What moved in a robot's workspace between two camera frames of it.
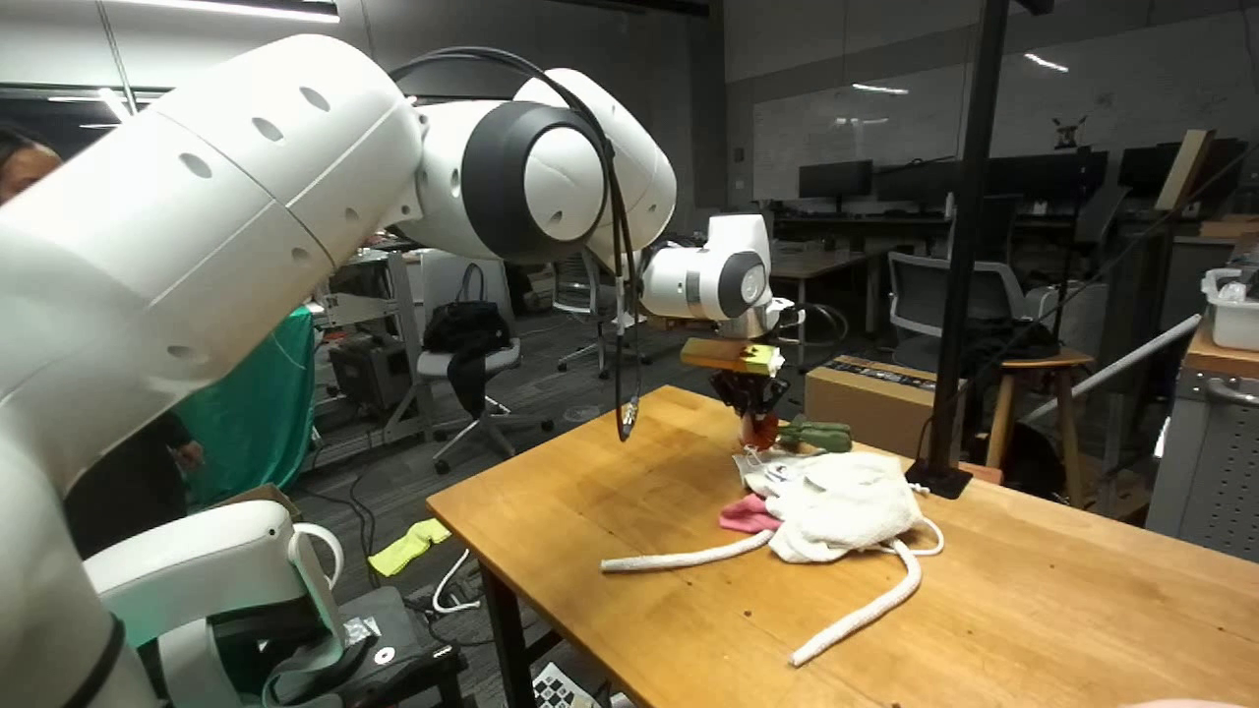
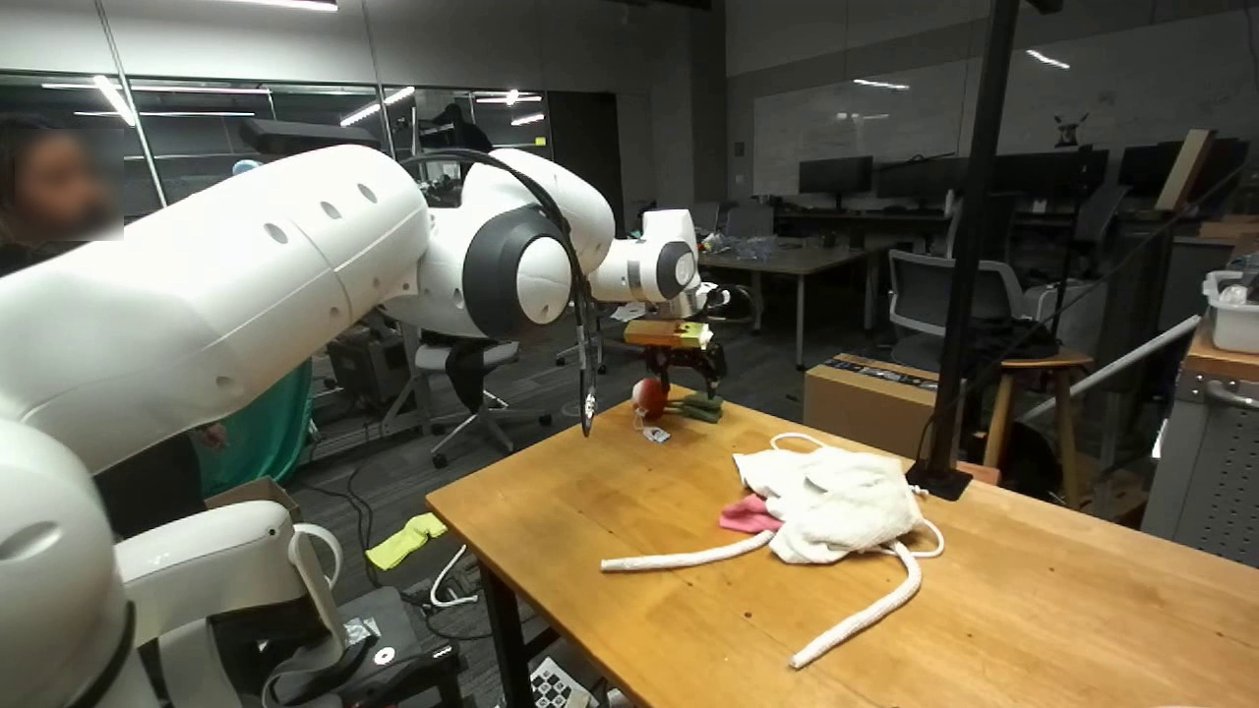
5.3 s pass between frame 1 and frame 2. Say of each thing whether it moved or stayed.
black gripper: moved
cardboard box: stayed
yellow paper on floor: stayed
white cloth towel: stayed
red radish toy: moved
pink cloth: stayed
